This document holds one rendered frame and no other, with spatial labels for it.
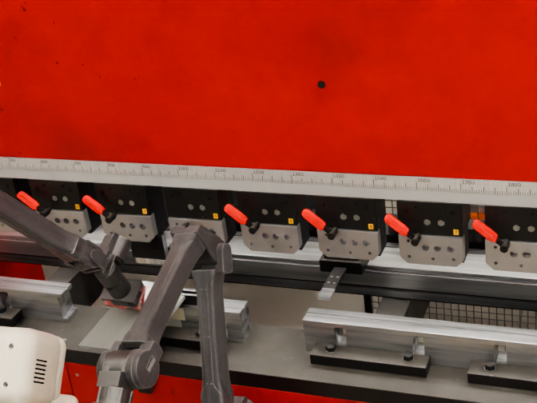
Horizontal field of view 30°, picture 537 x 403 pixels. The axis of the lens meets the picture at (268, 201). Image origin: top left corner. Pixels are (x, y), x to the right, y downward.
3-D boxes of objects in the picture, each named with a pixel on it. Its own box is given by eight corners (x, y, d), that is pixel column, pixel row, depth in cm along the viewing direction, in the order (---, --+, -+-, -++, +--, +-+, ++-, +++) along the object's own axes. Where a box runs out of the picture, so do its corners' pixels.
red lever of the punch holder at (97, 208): (81, 197, 256) (112, 221, 256) (89, 189, 260) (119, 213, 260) (79, 201, 257) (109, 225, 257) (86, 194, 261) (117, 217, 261)
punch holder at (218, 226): (173, 244, 258) (161, 187, 251) (186, 228, 265) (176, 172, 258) (225, 249, 253) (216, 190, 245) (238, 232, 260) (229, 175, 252)
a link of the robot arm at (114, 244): (67, 262, 248) (89, 258, 242) (83, 224, 254) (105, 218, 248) (101, 287, 255) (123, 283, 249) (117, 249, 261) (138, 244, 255)
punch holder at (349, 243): (320, 256, 244) (312, 196, 236) (330, 238, 250) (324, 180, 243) (379, 261, 238) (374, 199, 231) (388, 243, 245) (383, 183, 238)
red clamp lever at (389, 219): (385, 217, 227) (419, 243, 227) (390, 208, 230) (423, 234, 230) (381, 221, 228) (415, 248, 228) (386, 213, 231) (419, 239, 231)
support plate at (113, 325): (78, 348, 254) (77, 345, 254) (126, 292, 276) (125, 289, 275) (141, 356, 248) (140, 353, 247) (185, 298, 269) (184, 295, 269)
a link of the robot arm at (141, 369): (172, 213, 228) (208, 209, 223) (197, 253, 236) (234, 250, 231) (90, 373, 199) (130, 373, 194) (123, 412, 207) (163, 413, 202)
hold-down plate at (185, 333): (117, 340, 276) (114, 331, 275) (125, 329, 281) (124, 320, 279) (216, 352, 265) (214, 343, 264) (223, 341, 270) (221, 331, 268)
